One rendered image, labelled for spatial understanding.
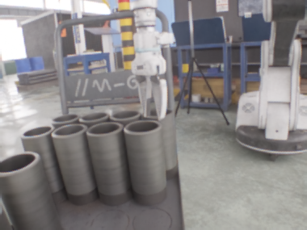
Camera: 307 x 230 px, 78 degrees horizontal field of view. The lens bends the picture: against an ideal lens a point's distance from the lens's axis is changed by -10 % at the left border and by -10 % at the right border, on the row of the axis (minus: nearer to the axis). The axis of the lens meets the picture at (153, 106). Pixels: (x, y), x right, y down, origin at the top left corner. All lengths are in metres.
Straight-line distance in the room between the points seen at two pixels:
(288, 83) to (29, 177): 1.38
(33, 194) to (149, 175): 0.34
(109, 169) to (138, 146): 0.13
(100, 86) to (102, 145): 0.44
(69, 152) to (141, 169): 0.24
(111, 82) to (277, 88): 1.00
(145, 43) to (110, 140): 0.31
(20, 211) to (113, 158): 0.30
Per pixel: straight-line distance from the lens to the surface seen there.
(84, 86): 1.08
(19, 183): 0.58
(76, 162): 0.75
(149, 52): 0.57
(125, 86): 1.02
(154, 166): 0.69
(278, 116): 1.44
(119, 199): 0.79
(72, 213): 0.83
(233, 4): 3.55
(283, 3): 1.06
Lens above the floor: 0.77
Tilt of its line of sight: 15 degrees down
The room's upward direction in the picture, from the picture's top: 5 degrees counter-clockwise
